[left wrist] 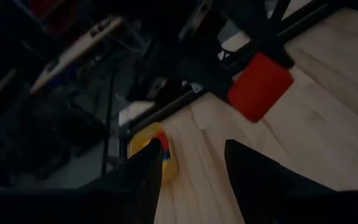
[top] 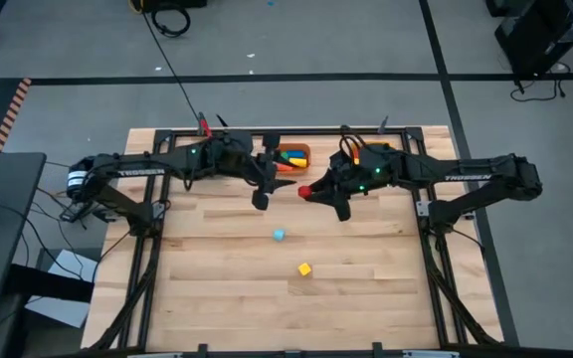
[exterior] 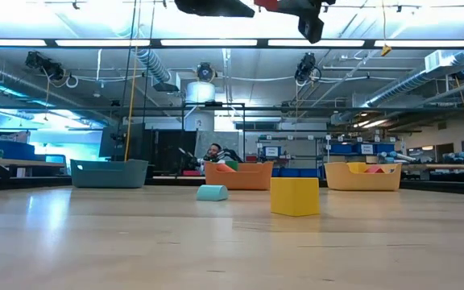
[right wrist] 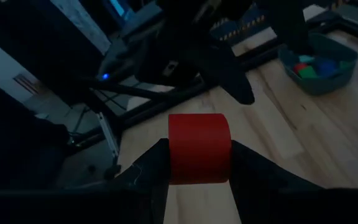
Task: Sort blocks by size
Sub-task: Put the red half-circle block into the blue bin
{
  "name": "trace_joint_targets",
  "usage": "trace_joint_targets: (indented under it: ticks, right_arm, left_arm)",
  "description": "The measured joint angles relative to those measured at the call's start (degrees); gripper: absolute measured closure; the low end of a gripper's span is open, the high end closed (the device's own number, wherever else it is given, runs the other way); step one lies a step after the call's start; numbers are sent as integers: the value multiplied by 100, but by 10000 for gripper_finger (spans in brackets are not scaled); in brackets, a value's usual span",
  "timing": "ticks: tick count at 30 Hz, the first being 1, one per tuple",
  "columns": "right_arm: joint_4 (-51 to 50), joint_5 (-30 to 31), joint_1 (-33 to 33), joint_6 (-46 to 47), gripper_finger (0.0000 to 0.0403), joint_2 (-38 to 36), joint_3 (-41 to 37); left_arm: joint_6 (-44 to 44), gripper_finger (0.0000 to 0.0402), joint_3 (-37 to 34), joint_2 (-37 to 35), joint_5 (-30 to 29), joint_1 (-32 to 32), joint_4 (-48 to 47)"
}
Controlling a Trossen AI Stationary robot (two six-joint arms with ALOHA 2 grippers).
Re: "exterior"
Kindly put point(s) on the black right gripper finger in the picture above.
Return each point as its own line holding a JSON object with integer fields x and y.
{"x": 216, "y": 7}
{"x": 310, "y": 20}

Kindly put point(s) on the red cube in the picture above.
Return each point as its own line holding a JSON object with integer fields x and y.
{"x": 375, "y": 170}

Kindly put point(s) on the dark background robot arm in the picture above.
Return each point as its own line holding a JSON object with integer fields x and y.
{"x": 233, "y": 154}

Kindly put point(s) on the ceiling light panel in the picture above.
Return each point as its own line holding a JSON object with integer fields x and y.
{"x": 10, "y": 42}
{"x": 208, "y": 42}
{"x": 316, "y": 42}
{"x": 103, "y": 42}
{"x": 421, "y": 43}

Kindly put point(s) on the black ceiling spotlight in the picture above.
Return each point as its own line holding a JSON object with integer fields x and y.
{"x": 205, "y": 71}
{"x": 306, "y": 66}
{"x": 44, "y": 64}
{"x": 462, "y": 73}

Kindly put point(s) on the yellow hanging tag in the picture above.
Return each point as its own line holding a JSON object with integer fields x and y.
{"x": 386, "y": 50}

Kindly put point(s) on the white cylindrical tank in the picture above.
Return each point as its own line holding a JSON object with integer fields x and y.
{"x": 200, "y": 92}

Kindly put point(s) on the blue shelf bin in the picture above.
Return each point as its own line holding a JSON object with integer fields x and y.
{"x": 385, "y": 148}
{"x": 341, "y": 148}

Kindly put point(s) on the blue bin with white label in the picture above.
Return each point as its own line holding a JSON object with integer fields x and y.
{"x": 271, "y": 152}

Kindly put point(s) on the person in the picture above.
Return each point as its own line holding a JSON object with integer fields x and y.
{"x": 215, "y": 150}

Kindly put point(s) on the dark cabinet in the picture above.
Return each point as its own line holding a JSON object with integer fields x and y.
{"x": 171, "y": 149}

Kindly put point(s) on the small red box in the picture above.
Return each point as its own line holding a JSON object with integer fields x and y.
{"x": 251, "y": 158}

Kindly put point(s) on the row of low blue bins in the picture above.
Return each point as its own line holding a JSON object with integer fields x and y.
{"x": 298, "y": 173}

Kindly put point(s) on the black monitor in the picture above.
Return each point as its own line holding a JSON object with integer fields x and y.
{"x": 121, "y": 141}

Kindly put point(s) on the small red bin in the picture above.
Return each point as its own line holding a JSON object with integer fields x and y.
{"x": 191, "y": 173}

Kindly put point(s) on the yellow plastic bin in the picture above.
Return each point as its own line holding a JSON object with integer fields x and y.
{"x": 363, "y": 181}

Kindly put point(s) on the orange plastic bin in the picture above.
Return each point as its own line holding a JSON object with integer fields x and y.
{"x": 238, "y": 180}

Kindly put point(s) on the cyan half-round block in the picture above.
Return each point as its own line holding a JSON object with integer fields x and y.
{"x": 212, "y": 193}

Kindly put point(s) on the teal plastic bin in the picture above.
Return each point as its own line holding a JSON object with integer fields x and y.
{"x": 109, "y": 173}

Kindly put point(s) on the long wooden table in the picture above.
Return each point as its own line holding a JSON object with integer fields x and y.
{"x": 445, "y": 166}

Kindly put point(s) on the small blue screen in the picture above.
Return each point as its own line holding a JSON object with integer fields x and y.
{"x": 55, "y": 159}

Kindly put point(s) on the blue crate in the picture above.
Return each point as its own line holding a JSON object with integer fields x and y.
{"x": 12, "y": 150}

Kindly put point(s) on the wooden side table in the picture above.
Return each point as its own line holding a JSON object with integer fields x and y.
{"x": 22, "y": 163}

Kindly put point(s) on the corrugated silver duct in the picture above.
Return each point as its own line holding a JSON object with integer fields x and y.
{"x": 153, "y": 64}

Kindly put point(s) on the black aluminium table frame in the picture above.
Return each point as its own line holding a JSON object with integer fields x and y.
{"x": 437, "y": 186}

